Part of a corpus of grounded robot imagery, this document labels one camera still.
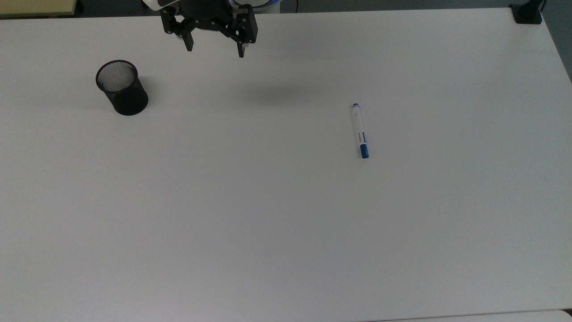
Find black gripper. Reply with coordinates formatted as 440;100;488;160
161;0;258;58

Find white marker with blue cap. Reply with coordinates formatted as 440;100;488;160
352;103;370;159

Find black mesh pen cup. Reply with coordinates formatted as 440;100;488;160
96;60;149;116

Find yellow wooden board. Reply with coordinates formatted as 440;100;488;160
0;0;77;17

